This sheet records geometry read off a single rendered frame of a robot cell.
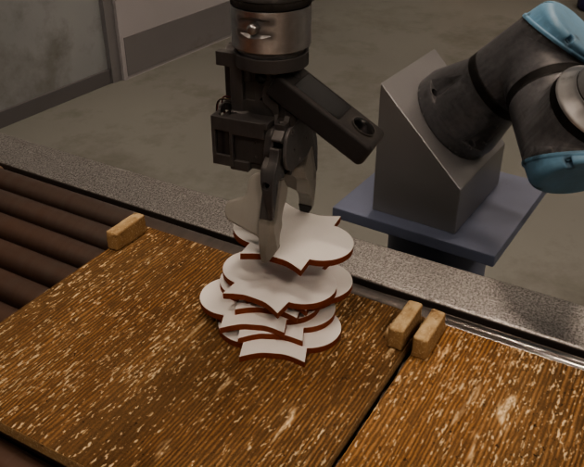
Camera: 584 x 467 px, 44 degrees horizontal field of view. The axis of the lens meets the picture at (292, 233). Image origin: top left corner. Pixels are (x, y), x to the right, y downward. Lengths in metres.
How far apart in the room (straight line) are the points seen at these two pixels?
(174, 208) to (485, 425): 0.57
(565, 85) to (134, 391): 0.61
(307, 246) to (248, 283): 0.08
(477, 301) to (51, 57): 3.39
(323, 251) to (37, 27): 3.33
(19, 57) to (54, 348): 3.19
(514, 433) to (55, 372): 0.46
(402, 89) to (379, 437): 0.58
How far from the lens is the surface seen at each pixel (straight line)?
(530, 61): 1.03
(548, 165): 0.96
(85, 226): 1.06
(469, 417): 0.73
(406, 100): 1.11
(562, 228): 2.98
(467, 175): 1.12
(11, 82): 3.93
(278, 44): 0.67
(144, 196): 1.13
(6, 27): 3.88
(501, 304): 0.92
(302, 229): 0.80
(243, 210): 0.74
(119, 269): 0.93
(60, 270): 0.98
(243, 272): 0.81
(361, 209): 1.17
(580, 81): 0.95
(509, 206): 1.22
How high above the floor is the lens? 1.45
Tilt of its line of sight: 32 degrees down
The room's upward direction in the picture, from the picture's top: straight up
